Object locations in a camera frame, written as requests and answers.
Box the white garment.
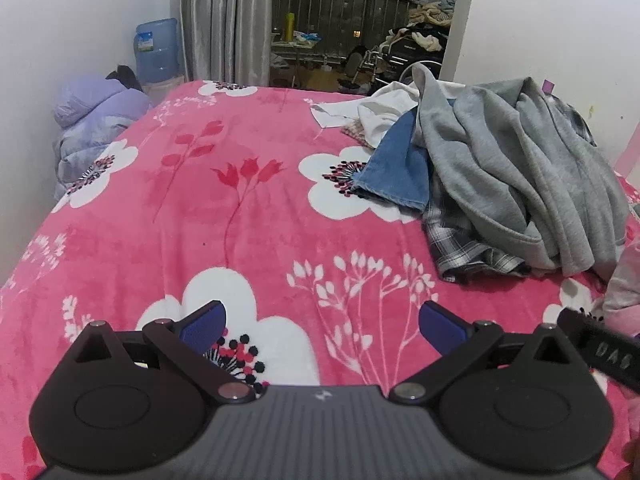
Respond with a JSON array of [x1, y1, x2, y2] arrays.
[[310, 82, 422, 150]]

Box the wheelchair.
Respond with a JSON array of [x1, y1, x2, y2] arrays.
[[345, 30, 446, 86]]

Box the metal balcony railing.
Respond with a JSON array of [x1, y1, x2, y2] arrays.
[[272, 0, 431, 61]]

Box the dark plaid shirt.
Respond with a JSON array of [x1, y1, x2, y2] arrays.
[[422, 97, 598, 283]]

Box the pink floral blanket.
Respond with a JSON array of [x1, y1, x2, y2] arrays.
[[0, 80, 640, 480]]

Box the grey curtain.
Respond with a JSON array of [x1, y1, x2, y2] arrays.
[[170, 0, 274, 88]]

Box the lavender puffer jacket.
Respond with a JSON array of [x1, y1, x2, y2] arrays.
[[52, 76, 153, 206]]

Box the blue jeans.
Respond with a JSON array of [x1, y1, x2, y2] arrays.
[[350, 110, 433, 211]]

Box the grey sweatshirt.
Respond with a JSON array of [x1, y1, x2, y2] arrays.
[[417, 67, 631, 278]]

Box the pink headboard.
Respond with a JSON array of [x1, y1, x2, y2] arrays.
[[617, 122, 640, 202]]

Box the black bag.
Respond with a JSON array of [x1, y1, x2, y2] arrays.
[[105, 64, 146, 93]]

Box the pink checked cloth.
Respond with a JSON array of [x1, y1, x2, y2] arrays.
[[342, 120, 376, 149]]

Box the white water dispenser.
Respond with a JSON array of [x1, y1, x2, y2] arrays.
[[142, 75, 186, 107]]

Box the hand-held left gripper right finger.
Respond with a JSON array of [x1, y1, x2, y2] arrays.
[[389, 301, 586, 405]]

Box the blue water jug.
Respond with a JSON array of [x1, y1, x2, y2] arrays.
[[134, 18, 182, 83]]

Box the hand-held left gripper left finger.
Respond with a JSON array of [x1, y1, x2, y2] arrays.
[[74, 300, 258, 405]]

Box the pile of clothes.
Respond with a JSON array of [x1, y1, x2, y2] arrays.
[[382, 0, 457, 53]]

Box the small folding table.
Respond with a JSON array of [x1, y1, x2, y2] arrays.
[[270, 30, 327, 87]]

